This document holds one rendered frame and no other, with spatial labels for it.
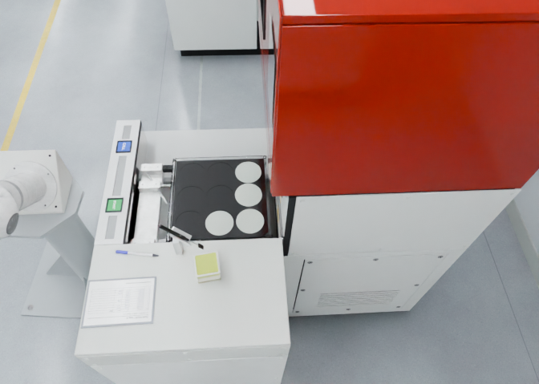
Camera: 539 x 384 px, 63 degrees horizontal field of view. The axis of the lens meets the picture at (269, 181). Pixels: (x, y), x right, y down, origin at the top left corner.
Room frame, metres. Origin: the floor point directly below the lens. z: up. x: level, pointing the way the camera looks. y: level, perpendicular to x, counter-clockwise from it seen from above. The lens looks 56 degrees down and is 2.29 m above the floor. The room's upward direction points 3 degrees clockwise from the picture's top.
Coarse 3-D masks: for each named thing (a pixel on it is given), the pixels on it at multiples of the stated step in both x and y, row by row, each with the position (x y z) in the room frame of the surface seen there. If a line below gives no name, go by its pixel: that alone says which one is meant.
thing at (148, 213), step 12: (144, 180) 0.93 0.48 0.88; (144, 192) 0.87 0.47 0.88; (156, 192) 0.88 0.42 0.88; (144, 204) 0.82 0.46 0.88; (156, 204) 0.82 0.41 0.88; (144, 216) 0.77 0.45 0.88; (156, 216) 0.77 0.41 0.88; (144, 228) 0.72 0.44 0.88; (156, 228) 0.72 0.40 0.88; (156, 240) 0.68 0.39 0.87
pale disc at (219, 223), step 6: (210, 216) 0.77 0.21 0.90; (216, 216) 0.77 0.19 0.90; (222, 216) 0.77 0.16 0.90; (228, 216) 0.78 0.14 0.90; (210, 222) 0.75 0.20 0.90; (216, 222) 0.75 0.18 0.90; (222, 222) 0.75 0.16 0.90; (228, 222) 0.75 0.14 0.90; (210, 228) 0.72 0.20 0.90; (216, 228) 0.72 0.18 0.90; (222, 228) 0.73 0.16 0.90; (228, 228) 0.73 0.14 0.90; (216, 234) 0.70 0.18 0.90; (222, 234) 0.70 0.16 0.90
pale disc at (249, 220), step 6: (246, 210) 0.81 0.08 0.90; (252, 210) 0.81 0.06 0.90; (240, 216) 0.78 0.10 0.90; (246, 216) 0.78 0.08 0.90; (252, 216) 0.78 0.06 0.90; (258, 216) 0.78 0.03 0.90; (240, 222) 0.76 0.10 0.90; (246, 222) 0.76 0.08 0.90; (252, 222) 0.76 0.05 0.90; (258, 222) 0.76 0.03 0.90; (240, 228) 0.73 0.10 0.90; (246, 228) 0.73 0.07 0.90; (252, 228) 0.73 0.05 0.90; (258, 228) 0.73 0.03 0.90
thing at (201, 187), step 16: (192, 160) 1.02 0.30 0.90; (208, 160) 1.02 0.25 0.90; (224, 160) 1.03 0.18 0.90; (240, 160) 1.03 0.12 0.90; (256, 160) 1.03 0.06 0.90; (176, 176) 0.94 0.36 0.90; (192, 176) 0.94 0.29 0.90; (208, 176) 0.95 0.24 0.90; (224, 176) 0.95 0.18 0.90; (176, 192) 0.87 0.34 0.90; (192, 192) 0.87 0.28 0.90; (208, 192) 0.87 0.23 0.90; (224, 192) 0.88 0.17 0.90; (176, 208) 0.80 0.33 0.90; (192, 208) 0.80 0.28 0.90; (208, 208) 0.81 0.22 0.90; (224, 208) 0.81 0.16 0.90; (240, 208) 0.81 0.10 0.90; (256, 208) 0.81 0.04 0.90; (176, 224) 0.73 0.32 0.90; (192, 224) 0.74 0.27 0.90
